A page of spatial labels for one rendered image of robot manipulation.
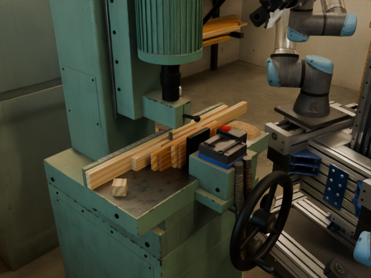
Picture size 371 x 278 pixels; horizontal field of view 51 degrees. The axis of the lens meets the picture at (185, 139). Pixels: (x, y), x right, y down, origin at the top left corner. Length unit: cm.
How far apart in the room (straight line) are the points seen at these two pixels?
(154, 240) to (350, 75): 371
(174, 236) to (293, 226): 104
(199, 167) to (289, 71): 72
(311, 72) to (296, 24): 31
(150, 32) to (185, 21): 9
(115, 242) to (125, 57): 56
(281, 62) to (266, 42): 332
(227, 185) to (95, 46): 53
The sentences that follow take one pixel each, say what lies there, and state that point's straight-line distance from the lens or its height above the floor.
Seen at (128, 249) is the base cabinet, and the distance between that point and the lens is 121.
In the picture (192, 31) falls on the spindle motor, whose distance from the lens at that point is 101.
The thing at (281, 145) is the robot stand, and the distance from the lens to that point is 166.
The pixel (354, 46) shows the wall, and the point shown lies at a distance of 446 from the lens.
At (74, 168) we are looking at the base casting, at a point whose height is 80.
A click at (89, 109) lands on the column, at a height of 100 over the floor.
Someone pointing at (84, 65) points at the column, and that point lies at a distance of 123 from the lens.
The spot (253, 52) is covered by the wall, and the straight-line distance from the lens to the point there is 510.
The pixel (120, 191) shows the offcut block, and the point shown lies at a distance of 102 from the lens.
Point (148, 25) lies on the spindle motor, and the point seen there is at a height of 129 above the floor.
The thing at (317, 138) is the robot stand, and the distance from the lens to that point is 175.
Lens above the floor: 150
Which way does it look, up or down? 28 degrees down
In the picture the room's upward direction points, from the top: straight up
